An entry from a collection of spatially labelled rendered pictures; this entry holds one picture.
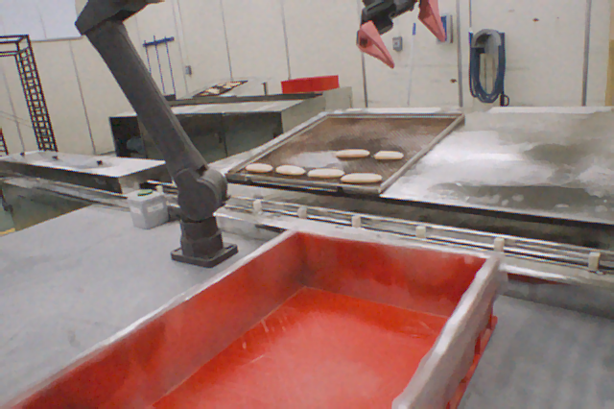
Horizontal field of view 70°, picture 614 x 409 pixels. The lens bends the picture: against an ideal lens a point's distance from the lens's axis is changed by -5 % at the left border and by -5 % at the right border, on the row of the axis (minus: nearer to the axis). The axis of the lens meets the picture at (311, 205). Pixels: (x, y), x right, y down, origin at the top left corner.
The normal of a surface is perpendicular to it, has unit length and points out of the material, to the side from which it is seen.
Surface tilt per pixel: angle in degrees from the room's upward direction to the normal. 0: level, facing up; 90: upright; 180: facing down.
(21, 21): 90
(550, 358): 0
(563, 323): 0
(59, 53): 90
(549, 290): 90
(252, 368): 0
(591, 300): 90
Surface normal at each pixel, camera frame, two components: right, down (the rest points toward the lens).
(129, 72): 0.04, 0.28
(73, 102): 0.77, 0.11
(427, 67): -0.63, 0.30
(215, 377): -0.11, -0.95
